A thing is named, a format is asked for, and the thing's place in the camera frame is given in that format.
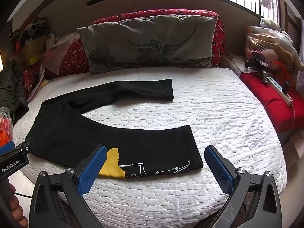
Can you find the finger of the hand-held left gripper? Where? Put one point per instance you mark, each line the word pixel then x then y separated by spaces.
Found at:
pixel 8 146

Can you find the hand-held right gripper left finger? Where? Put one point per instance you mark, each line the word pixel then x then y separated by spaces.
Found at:
pixel 91 171

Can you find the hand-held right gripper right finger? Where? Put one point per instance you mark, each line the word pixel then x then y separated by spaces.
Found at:
pixel 219 168

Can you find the black pants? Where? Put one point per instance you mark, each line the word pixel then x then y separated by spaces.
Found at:
pixel 95 133

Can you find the orange plastic packet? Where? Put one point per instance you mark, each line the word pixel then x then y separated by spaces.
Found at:
pixel 4 128

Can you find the white quilted mattress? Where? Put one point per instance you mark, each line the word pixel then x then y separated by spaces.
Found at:
pixel 213 114

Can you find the small yellow packet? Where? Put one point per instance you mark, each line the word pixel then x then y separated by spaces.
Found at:
pixel 43 84

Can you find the red cloth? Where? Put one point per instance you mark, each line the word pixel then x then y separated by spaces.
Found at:
pixel 266 99

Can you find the white power strip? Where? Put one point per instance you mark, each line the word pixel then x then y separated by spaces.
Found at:
pixel 279 89

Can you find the yellow cardboard box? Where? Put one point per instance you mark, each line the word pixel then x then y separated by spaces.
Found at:
pixel 35 48

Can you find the white papers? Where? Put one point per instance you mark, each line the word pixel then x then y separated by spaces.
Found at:
pixel 234 64

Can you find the black plug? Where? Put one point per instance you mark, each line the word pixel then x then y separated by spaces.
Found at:
pixel 287 86

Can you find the clear plastic bag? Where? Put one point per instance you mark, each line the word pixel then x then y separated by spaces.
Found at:
pixel 59 52

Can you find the pile of clothes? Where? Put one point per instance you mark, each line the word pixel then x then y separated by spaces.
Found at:
pixel 35 28

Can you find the grey floral pillow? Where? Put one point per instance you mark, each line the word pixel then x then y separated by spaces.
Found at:
pixel 147 42

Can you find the plastic bag with doll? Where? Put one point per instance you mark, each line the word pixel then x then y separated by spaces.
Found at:
pixel 282 42

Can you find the small black camera device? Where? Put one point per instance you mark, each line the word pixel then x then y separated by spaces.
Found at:
pixel 256 58

